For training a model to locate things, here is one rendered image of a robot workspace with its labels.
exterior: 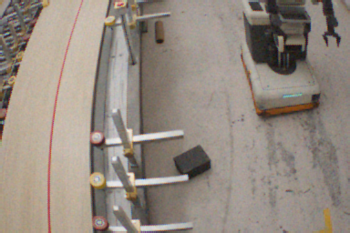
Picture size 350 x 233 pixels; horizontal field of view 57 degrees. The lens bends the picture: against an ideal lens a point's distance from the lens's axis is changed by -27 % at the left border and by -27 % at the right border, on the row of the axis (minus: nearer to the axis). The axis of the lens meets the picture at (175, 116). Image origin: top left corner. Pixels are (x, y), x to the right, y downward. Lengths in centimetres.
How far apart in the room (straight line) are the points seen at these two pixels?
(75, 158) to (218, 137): 135
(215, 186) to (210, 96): 79
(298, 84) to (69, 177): 186
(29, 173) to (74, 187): 33
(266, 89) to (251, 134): 36
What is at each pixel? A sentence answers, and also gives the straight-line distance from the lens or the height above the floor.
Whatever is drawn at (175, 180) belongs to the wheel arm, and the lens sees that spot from 186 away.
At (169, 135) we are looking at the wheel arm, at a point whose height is 86.
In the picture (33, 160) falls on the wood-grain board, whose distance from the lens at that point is 211.
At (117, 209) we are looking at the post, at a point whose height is 114.
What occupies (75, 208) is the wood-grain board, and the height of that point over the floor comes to 90.
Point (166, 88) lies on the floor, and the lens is 337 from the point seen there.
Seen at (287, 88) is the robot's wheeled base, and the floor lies 28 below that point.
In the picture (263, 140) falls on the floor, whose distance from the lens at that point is 300.
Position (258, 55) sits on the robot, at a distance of 306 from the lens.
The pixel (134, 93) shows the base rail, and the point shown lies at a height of 70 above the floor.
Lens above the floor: 245
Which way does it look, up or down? 50 degrees down
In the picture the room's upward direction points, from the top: 12 degrees counter-clockwise
